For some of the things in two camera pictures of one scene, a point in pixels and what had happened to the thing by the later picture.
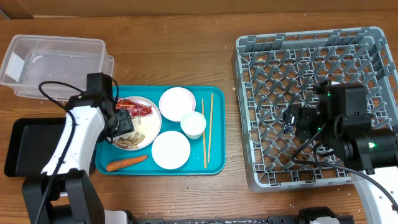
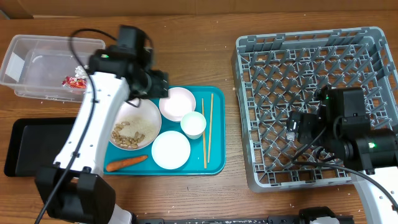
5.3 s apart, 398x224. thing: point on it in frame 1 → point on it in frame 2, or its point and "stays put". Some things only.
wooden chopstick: x=210 y=126 stays put
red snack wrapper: x=134 y=109 → x=75 y=83
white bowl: x=170 y=150 stays put
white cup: x=193 y=124 stays put
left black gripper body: x=125 y=122 → x=152 y=85
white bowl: x=176 y=102 stays put
